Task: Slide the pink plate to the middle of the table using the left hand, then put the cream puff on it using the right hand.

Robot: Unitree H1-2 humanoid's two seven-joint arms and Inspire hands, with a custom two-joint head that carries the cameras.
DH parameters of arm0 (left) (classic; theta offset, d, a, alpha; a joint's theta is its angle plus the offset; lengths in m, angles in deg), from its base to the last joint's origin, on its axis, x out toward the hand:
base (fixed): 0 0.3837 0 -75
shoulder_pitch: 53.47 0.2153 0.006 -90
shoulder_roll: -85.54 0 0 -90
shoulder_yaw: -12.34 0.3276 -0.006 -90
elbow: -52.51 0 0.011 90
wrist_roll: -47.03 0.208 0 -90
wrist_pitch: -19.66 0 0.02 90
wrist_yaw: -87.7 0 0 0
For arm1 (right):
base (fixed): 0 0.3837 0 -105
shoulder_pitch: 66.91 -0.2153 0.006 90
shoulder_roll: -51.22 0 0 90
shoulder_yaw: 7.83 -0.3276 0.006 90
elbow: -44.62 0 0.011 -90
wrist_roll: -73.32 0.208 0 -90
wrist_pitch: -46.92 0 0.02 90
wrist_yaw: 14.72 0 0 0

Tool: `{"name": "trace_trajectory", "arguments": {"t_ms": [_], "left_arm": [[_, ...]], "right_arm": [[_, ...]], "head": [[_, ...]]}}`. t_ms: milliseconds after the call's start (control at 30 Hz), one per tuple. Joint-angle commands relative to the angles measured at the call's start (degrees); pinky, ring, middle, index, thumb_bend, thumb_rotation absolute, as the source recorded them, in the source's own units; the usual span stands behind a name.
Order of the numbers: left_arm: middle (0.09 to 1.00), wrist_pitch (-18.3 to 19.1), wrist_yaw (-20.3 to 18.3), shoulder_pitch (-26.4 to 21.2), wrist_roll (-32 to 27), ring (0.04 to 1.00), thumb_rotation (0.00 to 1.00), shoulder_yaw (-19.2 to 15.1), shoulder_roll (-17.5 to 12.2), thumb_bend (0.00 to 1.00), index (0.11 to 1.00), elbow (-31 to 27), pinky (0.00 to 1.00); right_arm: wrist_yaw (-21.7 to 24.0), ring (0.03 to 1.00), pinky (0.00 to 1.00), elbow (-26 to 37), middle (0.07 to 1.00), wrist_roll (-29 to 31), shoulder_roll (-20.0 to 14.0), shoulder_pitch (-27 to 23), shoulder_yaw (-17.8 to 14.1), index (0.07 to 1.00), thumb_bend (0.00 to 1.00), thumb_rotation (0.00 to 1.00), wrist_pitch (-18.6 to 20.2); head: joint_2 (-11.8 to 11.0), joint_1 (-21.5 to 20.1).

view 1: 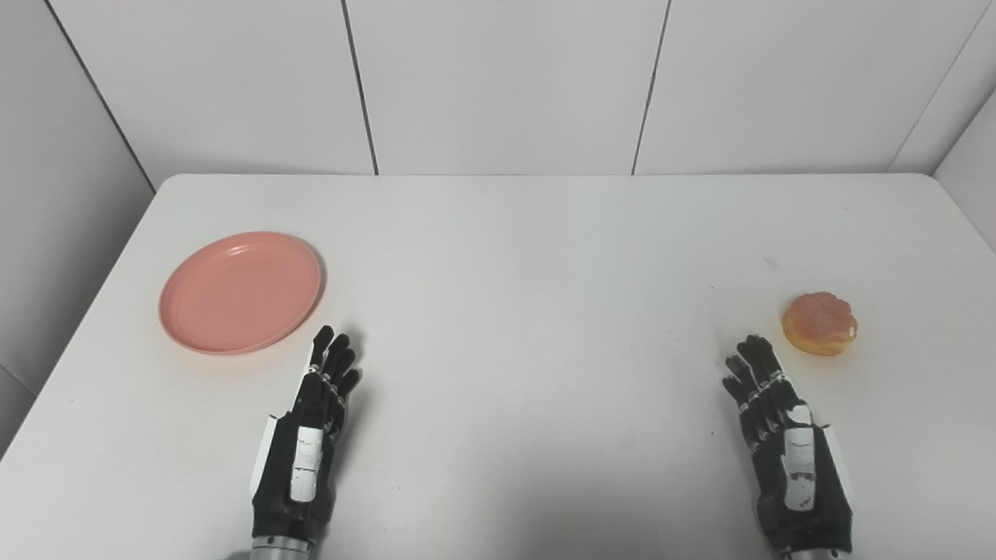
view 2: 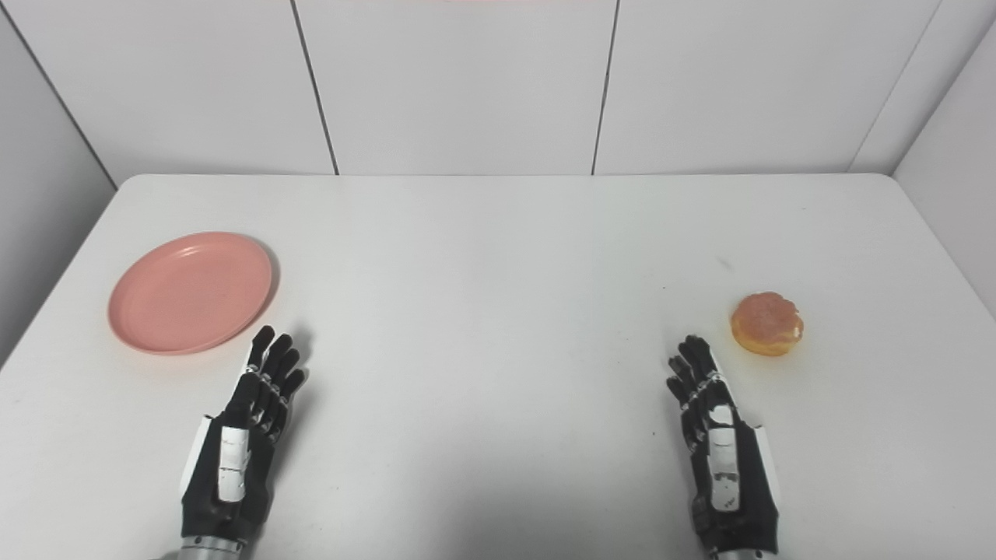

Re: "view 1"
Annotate pink round plate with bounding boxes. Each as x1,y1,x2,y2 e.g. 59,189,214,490
159,231,323,356

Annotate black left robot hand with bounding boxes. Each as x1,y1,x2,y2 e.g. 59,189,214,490
251,325,363,539

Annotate glazed cream puff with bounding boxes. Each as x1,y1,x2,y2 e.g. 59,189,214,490
781,292,859,357

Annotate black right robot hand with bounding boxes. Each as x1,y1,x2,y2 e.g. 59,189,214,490
722,334,857,555

